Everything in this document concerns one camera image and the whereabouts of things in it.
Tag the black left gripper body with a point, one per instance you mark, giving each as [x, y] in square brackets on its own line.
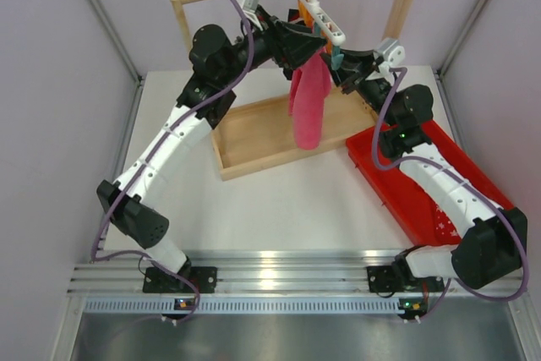
[265, 42]

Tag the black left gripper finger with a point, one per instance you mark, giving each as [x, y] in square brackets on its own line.
[298, 49]
[285, 29]

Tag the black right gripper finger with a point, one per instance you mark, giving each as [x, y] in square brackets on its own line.
[358, 62]
[337, 76]

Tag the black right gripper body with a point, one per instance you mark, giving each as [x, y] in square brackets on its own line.
[376, 92]

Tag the teal end clothes peg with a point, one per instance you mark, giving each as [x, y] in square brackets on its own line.
[336, 57]

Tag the orange clothes peg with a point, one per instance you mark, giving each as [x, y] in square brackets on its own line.
[329, 49]
[305, 15]

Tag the white clip hanger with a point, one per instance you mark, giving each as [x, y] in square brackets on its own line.
[323, 21]

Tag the pink towel sock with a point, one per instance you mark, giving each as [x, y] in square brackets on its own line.
[310, 85]

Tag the red patterned sock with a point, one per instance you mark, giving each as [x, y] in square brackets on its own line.
[445, 232]

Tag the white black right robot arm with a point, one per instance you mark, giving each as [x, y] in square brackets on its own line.
[492, 239]

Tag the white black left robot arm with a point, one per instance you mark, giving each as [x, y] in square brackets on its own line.
[218, 66]

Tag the black christmas sock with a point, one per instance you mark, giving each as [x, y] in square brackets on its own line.
[292, 17]

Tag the wooden clothes rack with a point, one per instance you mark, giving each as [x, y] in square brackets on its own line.
[259, 135]

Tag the red plastic tray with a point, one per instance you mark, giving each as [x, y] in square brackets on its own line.
[406, 201]

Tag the aluminium mounting rail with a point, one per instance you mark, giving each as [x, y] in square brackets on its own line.
[247, 273]

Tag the perforated cable duct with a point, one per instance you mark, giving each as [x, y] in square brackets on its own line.
[256, 306]

